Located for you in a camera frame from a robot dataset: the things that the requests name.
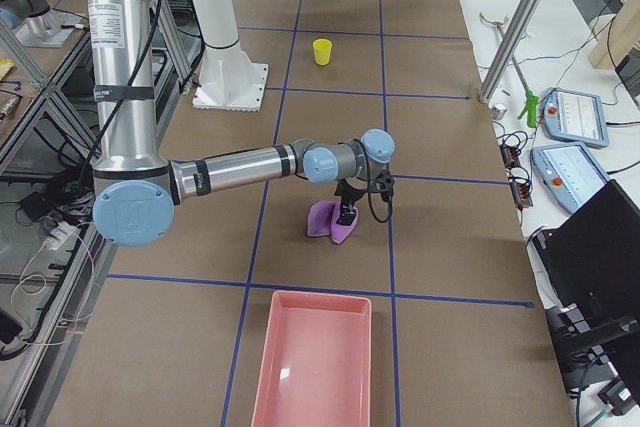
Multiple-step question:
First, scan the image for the small silver cylinder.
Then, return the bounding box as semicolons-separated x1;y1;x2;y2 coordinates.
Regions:
491;104;507;121

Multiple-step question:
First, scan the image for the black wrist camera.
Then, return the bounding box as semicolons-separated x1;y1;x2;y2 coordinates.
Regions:
375;170;395;203

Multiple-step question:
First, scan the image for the lower teach pendant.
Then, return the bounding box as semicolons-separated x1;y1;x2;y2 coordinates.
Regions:
531;141;610;214

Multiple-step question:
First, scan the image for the yellow plastic cup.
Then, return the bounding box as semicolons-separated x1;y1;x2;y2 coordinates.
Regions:
312;38;333;66

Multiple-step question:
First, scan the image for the upper teach pendant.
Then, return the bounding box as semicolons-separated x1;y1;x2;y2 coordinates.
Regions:
542;88;609;148

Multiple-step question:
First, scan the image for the pink plastic bin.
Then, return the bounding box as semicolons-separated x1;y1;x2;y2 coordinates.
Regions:
252;290;372;426

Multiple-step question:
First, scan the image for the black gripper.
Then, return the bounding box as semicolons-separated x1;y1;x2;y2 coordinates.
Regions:
334;179;368;226

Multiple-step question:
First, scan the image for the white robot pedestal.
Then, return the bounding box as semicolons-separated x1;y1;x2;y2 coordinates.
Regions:
192;0;269;112

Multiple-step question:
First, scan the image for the black monitor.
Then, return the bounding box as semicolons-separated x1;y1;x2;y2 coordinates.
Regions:
533;180;639;401

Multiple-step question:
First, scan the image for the purple cloth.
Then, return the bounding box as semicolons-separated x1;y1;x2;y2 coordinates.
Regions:
307;200;359;245

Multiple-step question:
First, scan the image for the teach pendant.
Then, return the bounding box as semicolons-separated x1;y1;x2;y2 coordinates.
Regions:
531;141;610;214
542;88;609;148

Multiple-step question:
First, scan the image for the aluminium frame post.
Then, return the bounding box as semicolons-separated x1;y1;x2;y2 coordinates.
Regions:
478;0;540;104

